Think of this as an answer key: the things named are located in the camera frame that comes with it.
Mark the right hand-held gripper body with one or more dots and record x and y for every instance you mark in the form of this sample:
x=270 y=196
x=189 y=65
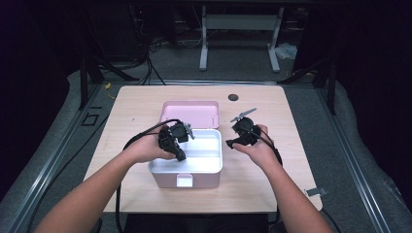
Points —
x=247 y=131

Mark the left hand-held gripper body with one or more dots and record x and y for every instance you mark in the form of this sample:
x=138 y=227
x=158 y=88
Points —
x=176 y=132

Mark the pink storage box with lid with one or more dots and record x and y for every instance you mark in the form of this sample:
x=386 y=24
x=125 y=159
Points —
x=194 y=113

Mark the white divided tray insert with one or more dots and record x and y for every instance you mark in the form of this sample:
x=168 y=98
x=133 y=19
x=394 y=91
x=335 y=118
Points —
x=207 y=153

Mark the person's right hand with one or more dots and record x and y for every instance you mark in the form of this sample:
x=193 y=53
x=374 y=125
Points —
x=262 y=153

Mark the person's left hand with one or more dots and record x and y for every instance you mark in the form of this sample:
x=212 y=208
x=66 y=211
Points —
x=145 y=149

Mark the black round table grommet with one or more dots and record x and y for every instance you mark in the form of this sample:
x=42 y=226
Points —
x=233 y=97

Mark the person's dark clothed lap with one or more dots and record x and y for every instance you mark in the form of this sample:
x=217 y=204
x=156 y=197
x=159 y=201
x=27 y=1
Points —
x=194 y=224

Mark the small yellow floor item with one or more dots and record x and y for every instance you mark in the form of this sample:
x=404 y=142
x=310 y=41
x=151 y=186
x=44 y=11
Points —
x=108 y=86

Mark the clear plastic bag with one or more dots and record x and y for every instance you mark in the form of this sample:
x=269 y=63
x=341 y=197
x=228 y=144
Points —
x=286 y=51

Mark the grey metal table clamp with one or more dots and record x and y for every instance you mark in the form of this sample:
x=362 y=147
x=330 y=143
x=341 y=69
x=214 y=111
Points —
x=315 y=191

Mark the black metal stand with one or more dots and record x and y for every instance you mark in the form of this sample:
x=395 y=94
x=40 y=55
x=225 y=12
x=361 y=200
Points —
x=83 y=84
x=331 y=87

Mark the white metal desk frame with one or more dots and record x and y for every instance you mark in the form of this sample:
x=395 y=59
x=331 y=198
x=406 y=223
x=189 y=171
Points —
x=239 y=22

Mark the aluminium floor rail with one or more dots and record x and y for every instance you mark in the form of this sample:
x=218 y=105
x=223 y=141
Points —
x=48 y=161
x=353 y=161

